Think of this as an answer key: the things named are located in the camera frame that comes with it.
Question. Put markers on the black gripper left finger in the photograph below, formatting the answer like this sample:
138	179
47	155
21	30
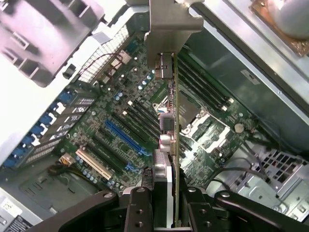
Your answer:
96	212

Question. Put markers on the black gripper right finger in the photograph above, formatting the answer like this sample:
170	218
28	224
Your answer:
241	212

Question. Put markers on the metal disk bay cage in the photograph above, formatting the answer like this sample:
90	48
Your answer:
265	183

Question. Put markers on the white expansion slot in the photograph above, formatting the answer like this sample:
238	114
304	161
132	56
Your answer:
94	164

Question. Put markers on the blue expansion slot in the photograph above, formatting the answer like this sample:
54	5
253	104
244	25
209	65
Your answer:
125	136

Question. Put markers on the grey power supply unit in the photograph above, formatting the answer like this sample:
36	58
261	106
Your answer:
14	217

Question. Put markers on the metal socket cover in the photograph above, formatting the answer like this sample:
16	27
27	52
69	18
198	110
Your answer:
212	135

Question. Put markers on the round coin battery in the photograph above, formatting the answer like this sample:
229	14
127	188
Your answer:
238	127

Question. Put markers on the green motherboard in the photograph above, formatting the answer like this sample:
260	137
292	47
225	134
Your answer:
113	108

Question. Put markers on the CPU socket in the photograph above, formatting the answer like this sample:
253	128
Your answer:
190	108

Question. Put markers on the open black PC case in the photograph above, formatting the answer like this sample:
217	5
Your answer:
253	60

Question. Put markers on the grey parts rack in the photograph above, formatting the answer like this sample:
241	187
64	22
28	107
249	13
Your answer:
36	36

